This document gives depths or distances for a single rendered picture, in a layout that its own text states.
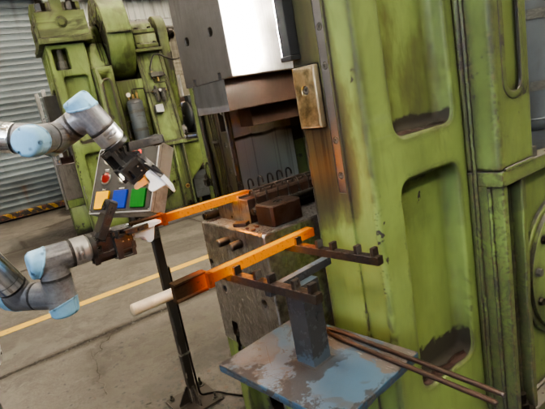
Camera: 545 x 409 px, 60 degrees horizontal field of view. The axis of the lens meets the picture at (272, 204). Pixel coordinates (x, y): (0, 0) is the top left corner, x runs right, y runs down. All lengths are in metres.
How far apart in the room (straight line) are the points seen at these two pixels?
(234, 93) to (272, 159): 0.47
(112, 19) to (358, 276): 5.38
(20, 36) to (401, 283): 8.66
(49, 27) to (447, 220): 5.38
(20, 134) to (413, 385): 1.26
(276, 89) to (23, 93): 7.98
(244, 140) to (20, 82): 7.75
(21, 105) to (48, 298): 8.04
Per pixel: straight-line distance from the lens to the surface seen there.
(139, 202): 1.86
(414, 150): 1.38
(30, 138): 1.23
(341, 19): 1.28
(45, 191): 9.33
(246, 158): 1.79
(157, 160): 1.87
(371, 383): 1.12
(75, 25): 6.33
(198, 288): 1.09
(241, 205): 1.52
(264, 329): 1.55
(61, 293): 1.35
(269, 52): 1.50
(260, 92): 1.52
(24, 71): 9.38
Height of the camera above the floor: 1.29
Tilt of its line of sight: 13 degrees down
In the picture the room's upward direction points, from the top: 10 degrees counter-clockwise
